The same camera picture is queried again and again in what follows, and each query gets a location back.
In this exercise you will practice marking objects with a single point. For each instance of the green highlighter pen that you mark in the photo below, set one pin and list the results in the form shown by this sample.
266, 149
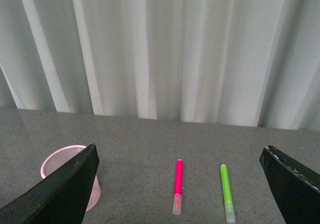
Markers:
227, 195

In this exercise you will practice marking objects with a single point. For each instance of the pink mesh cup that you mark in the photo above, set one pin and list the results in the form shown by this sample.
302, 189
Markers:
59, 158

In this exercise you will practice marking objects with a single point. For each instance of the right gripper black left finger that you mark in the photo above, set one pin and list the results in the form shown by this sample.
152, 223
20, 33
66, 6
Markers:
60, 198

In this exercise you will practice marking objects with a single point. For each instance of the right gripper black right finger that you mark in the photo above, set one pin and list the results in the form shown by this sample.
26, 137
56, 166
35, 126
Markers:
294, 186

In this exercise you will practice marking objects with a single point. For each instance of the white curtain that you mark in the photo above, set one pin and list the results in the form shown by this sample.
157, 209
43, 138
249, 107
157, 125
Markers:
252, 63

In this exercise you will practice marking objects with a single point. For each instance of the pink highlighter pen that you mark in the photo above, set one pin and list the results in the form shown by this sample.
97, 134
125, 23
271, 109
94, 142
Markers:
178, 188

